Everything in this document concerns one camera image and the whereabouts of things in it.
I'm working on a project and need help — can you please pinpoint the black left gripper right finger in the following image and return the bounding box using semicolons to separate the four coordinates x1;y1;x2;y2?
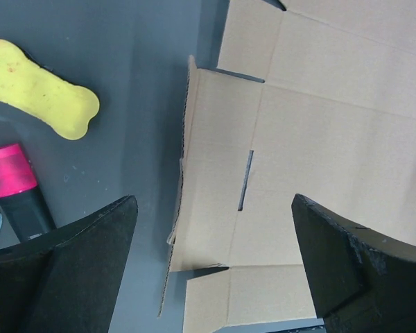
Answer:
291;194;416;332

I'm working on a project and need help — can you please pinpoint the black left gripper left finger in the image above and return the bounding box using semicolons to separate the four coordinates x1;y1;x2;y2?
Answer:
0;196;138;332

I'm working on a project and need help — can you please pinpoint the brown cardboard box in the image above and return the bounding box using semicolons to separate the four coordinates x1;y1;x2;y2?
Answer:
168;1;416;332

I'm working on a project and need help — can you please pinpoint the pink and black marker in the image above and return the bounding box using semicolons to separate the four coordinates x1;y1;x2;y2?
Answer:
0;144;56;242

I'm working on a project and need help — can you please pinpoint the yellow bone-shaped sponge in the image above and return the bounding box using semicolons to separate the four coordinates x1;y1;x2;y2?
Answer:
0;39;100;140

